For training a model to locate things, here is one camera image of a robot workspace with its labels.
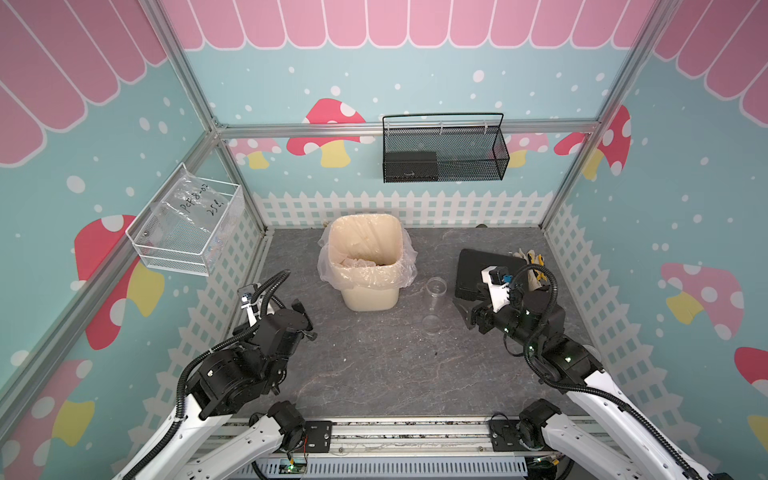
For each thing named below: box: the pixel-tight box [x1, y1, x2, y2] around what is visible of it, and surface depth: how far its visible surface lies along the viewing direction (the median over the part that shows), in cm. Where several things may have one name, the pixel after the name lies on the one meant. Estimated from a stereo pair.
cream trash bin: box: [328, 213, 404, 312], surface depth 89 cm
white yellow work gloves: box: [512, 248, 549, 290], surface depth 105 cm
